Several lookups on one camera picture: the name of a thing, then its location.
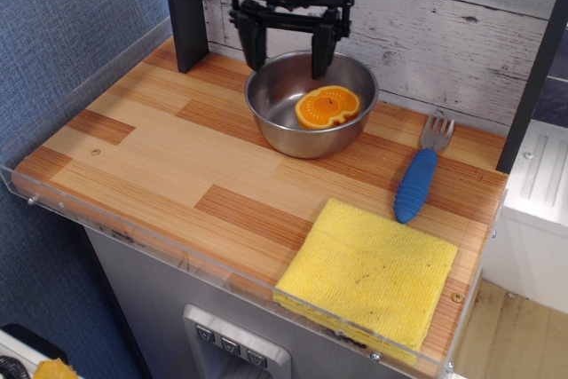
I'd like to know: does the silver toy fridge cabinet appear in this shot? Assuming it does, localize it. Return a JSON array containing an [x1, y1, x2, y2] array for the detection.
[[87, 230, 402, 378]]

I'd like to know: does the yellow black object bottom left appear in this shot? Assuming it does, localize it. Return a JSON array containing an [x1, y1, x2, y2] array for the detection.
[[1, 324, 81, 378]]

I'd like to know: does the yellow sponge cloth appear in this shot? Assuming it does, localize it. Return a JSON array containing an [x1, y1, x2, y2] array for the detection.
[[273, 199, 458, 362]]

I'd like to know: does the black vertical post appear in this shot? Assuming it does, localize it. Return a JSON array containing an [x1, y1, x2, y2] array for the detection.
[[496, 0, 567, 174], [168, 0, 209, 73]]

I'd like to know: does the silver dispenser button panel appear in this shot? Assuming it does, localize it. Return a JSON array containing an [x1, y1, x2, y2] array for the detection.
[[183, 304, 292, 378]]

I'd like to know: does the stainless steel bowl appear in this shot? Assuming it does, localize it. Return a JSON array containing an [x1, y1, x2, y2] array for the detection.
[[244, 51, 379, 159]]

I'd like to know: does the black left vertical post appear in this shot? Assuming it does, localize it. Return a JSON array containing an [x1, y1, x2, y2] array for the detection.
[[168, 0, 209, 73]]

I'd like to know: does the white toy sink unit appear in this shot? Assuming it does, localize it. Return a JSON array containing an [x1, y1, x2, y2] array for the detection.
[[482, 120, 567, 312]]

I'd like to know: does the clear acrylic edge guard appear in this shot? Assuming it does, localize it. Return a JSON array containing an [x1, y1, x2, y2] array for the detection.
[[1, 16, 503, 377]]

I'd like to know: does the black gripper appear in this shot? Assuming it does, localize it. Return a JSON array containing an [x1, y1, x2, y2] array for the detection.
[[230, 0, 354, 80]]

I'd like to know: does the orange toy fruit half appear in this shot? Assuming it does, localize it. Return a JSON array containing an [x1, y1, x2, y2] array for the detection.
[[295, 85, 362, 130]]

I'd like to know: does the blue handled metal fork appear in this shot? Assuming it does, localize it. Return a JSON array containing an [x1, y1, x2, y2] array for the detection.
[[393, 115, 454, 224]]

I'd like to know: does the black right vertical post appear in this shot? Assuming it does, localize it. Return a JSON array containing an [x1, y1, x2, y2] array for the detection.
[[496, 0, 567, 174]]

